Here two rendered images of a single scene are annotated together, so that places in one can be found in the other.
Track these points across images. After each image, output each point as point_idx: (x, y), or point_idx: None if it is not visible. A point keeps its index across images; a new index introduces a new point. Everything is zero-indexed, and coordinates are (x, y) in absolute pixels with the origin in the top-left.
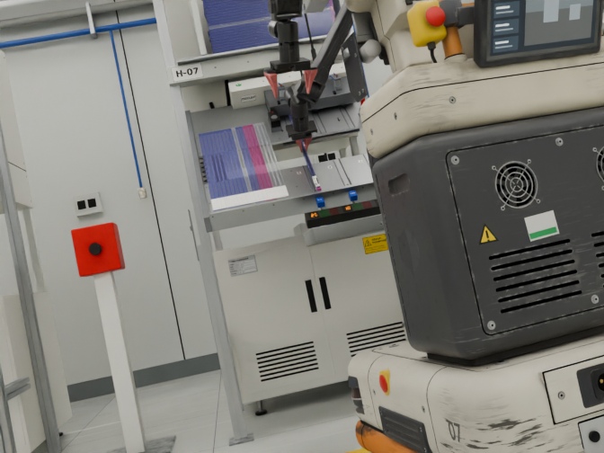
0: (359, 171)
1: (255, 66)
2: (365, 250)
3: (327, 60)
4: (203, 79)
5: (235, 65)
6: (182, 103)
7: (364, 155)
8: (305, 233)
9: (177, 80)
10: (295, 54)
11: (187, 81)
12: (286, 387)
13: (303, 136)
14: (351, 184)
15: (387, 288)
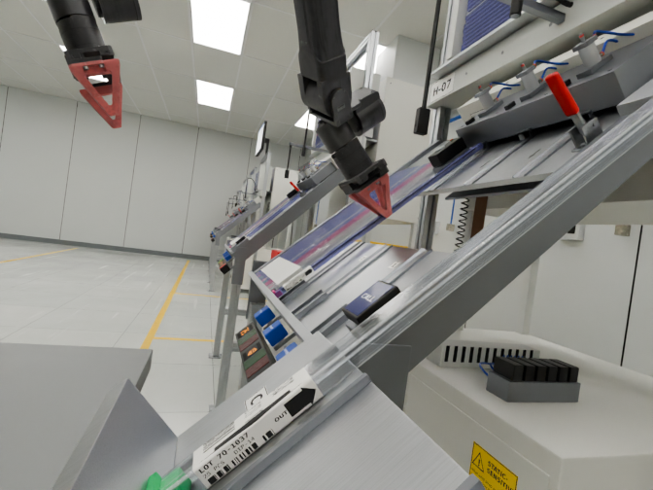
0: (358, 288)
1: (509, 58)
2: (470, 471)
3: (300, 22)
4: (457, 94)
5: (486, 63)
6: (436, 130)
7: (413, 255)
8: (128, 348)
9: (431, 100)
10: (65, 47)
11: (439, 100)
12: None
13: (349, 189)
14: (286, 309)
15: None
